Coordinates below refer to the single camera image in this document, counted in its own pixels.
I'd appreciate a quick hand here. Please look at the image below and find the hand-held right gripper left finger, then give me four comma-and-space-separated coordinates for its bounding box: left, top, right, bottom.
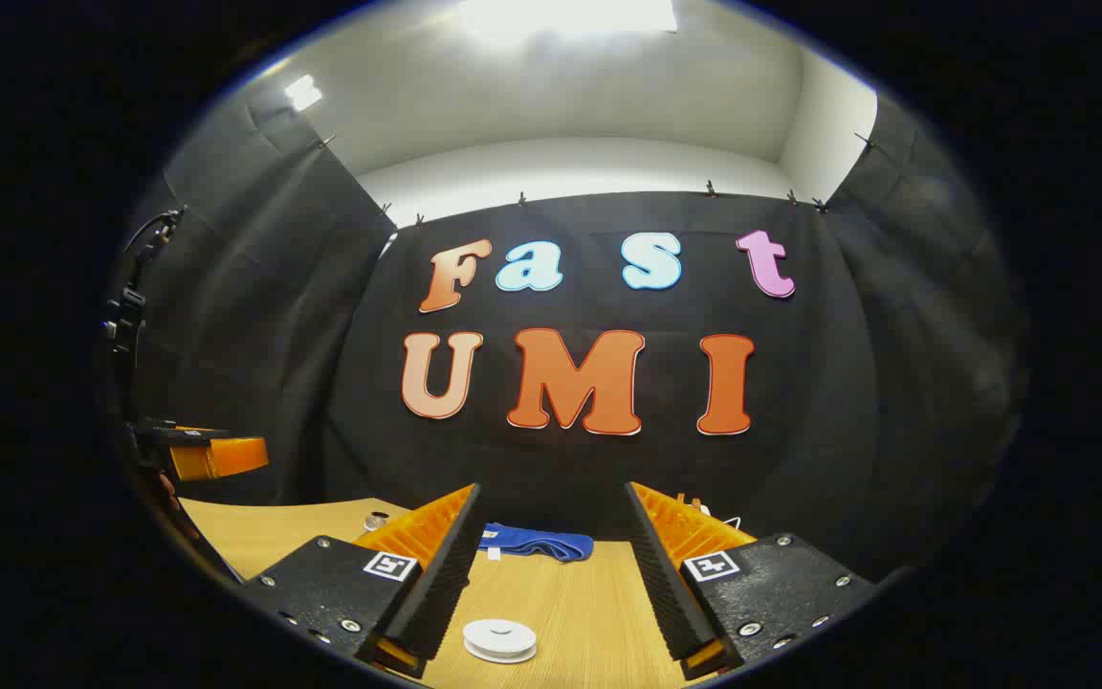
240, 483, 485, 680

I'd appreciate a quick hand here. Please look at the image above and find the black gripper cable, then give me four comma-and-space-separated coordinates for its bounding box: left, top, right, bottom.
125, 209, 187, 288

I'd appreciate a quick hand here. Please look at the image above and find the blue towel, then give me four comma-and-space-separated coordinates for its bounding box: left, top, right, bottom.
477, 522, 595, 563

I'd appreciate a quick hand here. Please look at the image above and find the white teacup lid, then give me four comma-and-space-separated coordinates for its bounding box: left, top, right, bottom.
462, 618, 539, 654

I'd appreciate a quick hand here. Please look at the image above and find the large ceiling light panel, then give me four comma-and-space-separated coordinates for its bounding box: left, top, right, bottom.
460, 0, 678, 34

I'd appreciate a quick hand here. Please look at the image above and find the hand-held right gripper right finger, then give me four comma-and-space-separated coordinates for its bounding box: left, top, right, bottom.
623, 481, 882, 682

